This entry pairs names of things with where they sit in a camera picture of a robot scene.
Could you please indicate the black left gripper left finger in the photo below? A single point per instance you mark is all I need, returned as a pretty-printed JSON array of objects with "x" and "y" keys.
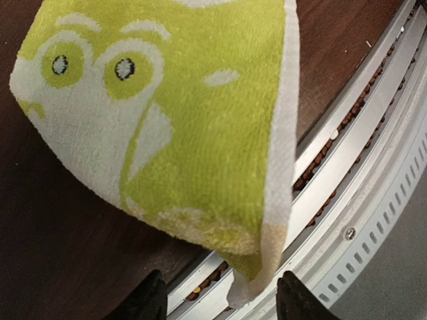
[{"x": 146, "y": 302}]

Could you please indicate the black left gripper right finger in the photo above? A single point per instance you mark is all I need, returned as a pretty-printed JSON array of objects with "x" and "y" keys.
[{"x": 296, "y": 302}]

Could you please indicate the green crocodile pattern towel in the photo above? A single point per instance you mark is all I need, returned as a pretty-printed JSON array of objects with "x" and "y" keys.
[{"x": 183, "y": 114}]

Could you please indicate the aluminium front rail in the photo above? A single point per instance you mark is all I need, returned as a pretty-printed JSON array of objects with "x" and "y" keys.
[{"x": 362, "y": 130}]

